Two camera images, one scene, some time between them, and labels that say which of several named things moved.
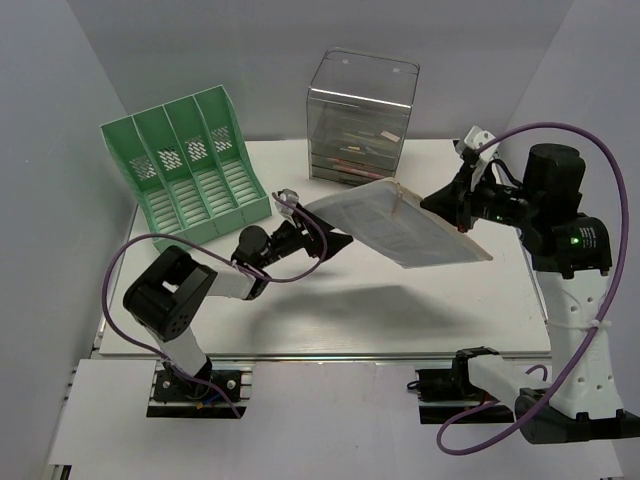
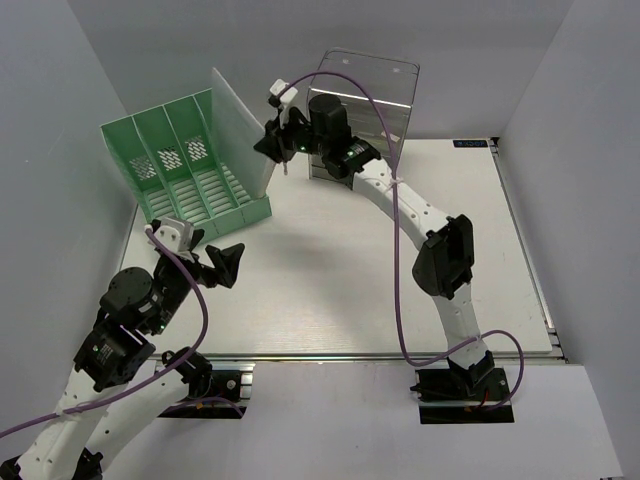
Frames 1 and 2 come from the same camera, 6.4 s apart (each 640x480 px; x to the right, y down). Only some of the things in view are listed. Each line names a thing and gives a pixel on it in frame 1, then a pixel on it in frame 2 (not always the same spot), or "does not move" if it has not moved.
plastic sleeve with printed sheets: [390, 218] -> [237, 133]
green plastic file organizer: [187, 163] does not move
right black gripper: [449, 203] -> [276, 145]
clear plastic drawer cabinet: [358, 107] does not move
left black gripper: [314, 245] -> [228, 261]
